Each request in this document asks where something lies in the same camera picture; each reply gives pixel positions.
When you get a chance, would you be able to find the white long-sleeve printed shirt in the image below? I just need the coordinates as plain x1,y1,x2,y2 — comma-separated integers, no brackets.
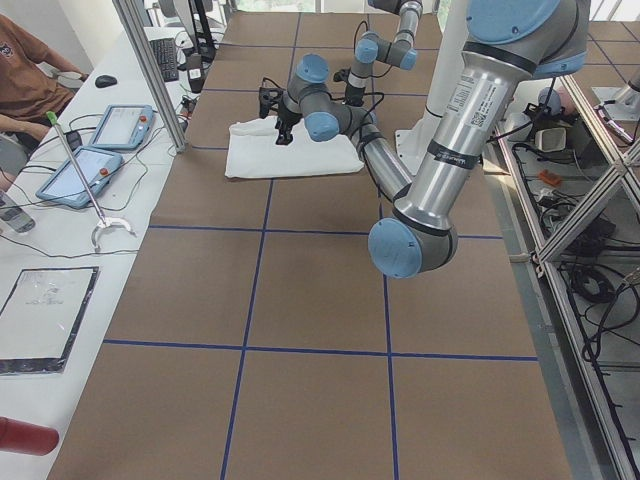
225,116,364,179

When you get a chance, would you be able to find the black computer mouse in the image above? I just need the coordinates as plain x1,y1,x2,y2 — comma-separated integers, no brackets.
94,75,118,89

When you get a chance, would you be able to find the black box with label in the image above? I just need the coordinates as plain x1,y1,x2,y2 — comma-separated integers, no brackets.
185,53,205,93

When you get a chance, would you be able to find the aluminium frame post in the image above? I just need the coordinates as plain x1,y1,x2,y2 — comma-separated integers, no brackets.
112,0,186,153

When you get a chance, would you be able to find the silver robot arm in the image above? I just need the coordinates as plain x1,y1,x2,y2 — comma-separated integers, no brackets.
276,1,590,278
344,0,423,107

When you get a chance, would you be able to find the blue teach pendant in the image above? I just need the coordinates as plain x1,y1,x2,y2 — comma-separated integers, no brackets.
35,146,124,210
89,104,154,151

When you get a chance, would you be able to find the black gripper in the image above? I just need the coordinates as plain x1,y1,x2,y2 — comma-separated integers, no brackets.
276,97,302,146
344,83,366,107

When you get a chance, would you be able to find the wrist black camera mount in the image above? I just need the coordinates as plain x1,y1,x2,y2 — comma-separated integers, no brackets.
333,68,351,84
258,86,285,119

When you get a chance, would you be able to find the white curved hook piece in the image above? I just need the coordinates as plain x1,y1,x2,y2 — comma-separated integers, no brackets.
90,218,137,252

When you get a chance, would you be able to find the seated person in brown shirt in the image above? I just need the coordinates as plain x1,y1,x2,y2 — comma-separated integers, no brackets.
1,16,88,151

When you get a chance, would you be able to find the lower blue teach pendant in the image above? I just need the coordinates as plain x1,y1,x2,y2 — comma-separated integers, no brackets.
35,146,124,210

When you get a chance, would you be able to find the black keyboard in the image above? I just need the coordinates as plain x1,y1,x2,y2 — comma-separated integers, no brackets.
149,38,179,82

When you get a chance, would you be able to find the pink rod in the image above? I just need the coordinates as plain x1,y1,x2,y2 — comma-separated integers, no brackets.
46,111,107,229

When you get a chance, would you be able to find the clear water bottle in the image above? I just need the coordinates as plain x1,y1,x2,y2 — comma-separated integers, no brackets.
0,190,36,233

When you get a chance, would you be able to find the upper blue teach pendant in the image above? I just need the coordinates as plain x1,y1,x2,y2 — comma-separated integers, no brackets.
89,104,154,151

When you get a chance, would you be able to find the red bottle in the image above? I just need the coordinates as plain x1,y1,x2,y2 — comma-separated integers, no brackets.
1,417,59,456

